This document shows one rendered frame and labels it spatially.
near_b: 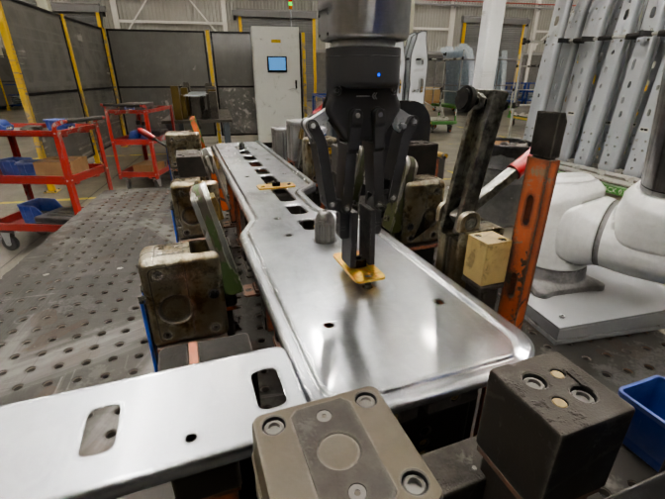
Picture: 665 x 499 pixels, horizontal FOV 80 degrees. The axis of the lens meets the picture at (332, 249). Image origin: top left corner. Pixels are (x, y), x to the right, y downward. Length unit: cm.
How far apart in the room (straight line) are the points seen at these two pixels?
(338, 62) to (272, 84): 723
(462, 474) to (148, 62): 848
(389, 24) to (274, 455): 35
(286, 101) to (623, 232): 701
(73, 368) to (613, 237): 113
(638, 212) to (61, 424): 95
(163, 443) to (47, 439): 8
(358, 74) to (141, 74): 826
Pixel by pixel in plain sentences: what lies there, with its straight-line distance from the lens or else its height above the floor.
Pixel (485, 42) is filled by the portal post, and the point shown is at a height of 154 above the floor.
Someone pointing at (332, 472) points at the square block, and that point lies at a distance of 21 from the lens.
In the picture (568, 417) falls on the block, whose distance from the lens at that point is 24.
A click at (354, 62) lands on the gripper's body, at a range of 41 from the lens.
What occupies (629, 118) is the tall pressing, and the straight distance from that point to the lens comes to 513.
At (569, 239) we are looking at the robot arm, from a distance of 104.
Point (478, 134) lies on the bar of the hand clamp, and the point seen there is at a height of 117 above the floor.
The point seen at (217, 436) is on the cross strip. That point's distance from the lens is 31.
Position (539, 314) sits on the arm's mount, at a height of 74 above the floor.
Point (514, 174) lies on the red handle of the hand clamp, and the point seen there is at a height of 111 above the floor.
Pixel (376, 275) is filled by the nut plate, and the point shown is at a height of 102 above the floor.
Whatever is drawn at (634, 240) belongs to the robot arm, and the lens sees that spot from 100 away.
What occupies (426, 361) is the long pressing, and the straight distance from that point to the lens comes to 37.
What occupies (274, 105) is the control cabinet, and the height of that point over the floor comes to 75.
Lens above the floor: 123
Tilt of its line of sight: 24 degrees down
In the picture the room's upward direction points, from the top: straight up
